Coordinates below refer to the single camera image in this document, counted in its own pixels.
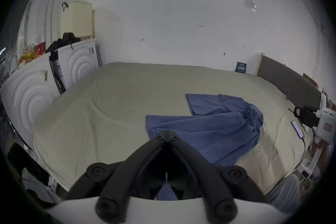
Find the grey padded headboard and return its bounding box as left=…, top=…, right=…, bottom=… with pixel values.
left=256, top=54, right=322, bottom=108

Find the black phone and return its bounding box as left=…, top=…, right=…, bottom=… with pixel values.
left=291, top=120, right=304, bottom=138

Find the white washing machine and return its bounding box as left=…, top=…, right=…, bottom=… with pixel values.
left=46, top=1, right=102, bottom=93
left=0, top=42, right=62, bottom=150

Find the person's right hand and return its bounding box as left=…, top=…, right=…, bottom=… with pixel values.
left=312, top=136, right=332, bottom=151

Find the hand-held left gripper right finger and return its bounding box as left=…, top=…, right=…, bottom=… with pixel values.
left=168, top=132, right=267, bottom=222

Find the blue shirt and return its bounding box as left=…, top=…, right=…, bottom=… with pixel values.
left=146, top=93, right=264, bottom=201

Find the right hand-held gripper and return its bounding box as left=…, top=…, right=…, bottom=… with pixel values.
left=293, top=93, right=336, bottom=145

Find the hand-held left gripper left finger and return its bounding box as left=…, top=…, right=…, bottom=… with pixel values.
left=63, top=131, right=169, bottom=222

